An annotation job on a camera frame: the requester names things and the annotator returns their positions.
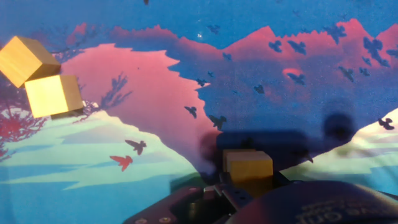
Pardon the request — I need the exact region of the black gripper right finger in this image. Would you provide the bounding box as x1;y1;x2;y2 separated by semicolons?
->
272;170;293;189

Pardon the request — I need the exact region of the blue landscape printed mat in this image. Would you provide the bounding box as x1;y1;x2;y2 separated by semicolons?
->
0;0;398;224

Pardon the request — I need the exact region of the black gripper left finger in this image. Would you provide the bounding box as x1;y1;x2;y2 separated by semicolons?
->
124;172;251;224

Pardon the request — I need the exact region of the small wooden cube block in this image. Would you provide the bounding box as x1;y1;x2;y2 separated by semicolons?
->
221;148;257;174
226;151;274;200
0;35;62;88
24;74;85;119

